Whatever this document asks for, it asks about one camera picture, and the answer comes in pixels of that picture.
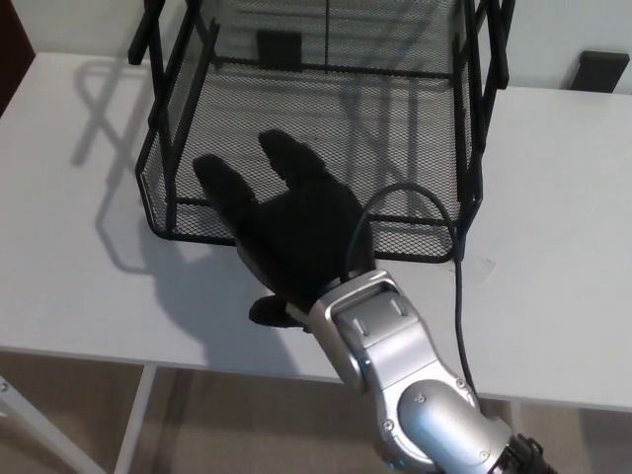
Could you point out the white cabinet with doors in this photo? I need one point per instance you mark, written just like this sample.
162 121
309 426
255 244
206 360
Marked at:
74 24

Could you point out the white metal-frame desk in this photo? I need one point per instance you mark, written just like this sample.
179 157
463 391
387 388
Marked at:
74 296

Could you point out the dark brown wooden panel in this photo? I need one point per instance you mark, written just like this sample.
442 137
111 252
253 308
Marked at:
15 49

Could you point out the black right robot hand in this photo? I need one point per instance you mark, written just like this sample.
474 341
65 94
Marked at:
306 237

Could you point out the black metal tray rack frame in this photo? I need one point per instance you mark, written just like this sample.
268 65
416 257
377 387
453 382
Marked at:
138 39

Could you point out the clear tape strip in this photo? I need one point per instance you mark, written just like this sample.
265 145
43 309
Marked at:
481 269

